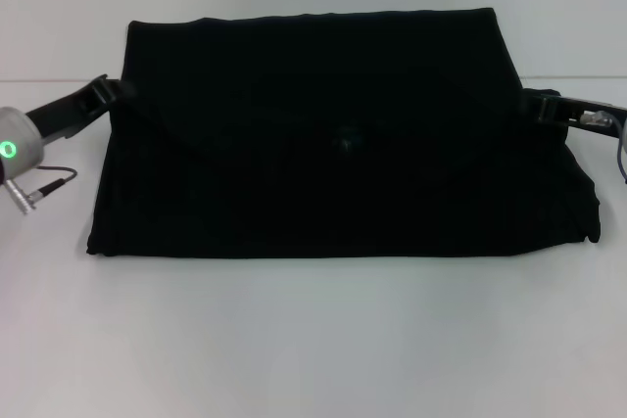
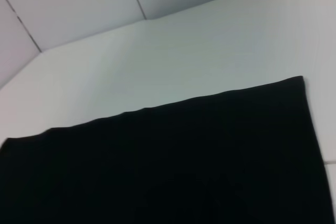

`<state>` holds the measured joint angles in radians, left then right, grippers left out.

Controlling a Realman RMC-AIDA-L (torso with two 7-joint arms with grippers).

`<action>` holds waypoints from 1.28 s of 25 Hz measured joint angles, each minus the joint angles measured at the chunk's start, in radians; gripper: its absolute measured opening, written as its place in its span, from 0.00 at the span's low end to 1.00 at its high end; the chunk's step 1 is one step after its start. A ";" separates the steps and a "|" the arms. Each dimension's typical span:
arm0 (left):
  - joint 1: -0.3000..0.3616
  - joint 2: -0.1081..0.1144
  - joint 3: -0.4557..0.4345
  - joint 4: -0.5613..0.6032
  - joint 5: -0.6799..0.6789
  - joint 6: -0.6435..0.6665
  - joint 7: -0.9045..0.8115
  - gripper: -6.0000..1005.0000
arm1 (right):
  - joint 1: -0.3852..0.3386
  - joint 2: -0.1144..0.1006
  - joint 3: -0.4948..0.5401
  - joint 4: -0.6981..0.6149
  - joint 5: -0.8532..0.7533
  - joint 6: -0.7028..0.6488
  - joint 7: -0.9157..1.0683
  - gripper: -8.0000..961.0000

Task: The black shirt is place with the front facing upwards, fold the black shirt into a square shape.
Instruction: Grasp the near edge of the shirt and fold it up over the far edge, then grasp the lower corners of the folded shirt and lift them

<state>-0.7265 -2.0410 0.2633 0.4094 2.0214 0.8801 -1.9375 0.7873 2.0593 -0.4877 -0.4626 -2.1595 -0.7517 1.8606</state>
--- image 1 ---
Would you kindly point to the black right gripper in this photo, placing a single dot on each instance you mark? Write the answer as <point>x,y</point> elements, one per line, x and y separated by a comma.
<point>573,112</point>

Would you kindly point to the black shirt with FREE print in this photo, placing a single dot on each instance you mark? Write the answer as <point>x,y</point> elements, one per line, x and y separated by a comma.
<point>318,153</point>

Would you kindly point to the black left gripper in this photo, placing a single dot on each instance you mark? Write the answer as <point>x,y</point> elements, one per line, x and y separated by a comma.
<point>68,112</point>

